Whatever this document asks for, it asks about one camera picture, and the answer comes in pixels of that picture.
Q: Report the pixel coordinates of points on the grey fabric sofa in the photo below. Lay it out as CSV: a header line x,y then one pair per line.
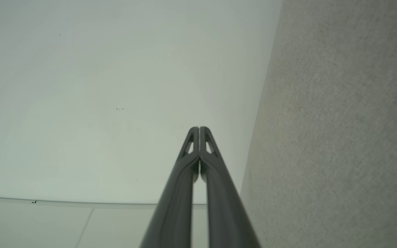
x,y
339,120

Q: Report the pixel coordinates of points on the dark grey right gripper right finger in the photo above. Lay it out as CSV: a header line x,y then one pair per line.
x,y
222,206

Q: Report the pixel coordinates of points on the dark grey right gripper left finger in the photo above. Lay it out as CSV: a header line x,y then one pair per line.
x,y
177,206

